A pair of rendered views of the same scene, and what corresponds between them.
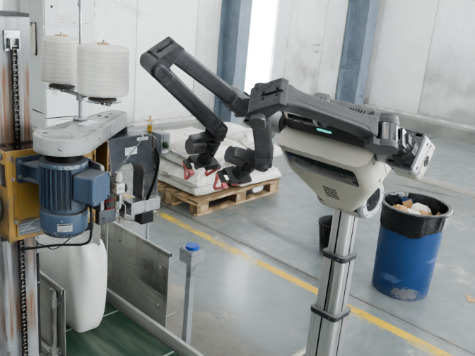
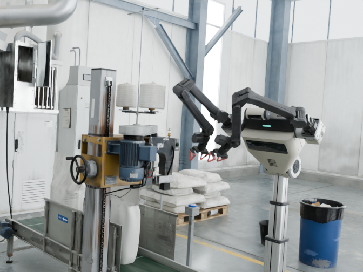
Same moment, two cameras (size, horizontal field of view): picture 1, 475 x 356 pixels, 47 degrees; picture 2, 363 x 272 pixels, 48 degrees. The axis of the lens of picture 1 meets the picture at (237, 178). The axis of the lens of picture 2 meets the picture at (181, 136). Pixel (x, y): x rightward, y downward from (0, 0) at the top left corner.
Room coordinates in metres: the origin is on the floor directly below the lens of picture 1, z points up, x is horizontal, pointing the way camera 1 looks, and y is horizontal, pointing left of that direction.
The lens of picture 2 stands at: (-0.81, 0.20, 1.50)
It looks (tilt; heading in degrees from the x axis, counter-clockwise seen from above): 3 degrees down; 1
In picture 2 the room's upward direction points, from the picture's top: 3 degrees clockwise
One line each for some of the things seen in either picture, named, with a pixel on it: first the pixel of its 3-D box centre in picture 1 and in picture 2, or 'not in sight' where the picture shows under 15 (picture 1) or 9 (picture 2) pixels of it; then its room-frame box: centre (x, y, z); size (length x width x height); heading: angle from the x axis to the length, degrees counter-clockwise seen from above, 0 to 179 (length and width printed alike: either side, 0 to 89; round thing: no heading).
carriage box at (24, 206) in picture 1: (36, 181); (111, 159); (1.82, 0.71, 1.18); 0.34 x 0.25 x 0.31; 138
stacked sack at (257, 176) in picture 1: (248, 173); (207, 201); (5.35, -0.11, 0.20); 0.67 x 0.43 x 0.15; 138
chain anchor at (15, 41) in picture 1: (13, 41); (109, 82); (1.70, 0.73, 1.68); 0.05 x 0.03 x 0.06; 138
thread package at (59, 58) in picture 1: (61, 58); (126, 95); (1.93, 0.65, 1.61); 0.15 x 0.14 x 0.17; 48
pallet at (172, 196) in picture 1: (211, 185); (183, 209); (5.25, 0.26, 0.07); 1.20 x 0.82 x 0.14; 140
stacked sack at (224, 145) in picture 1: (209, 147); (182, 181); (4.89, 0.29, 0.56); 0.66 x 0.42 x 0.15; 138
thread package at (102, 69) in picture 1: (102, 70); (152, 96); (1.76, 0.46, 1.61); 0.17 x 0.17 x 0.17
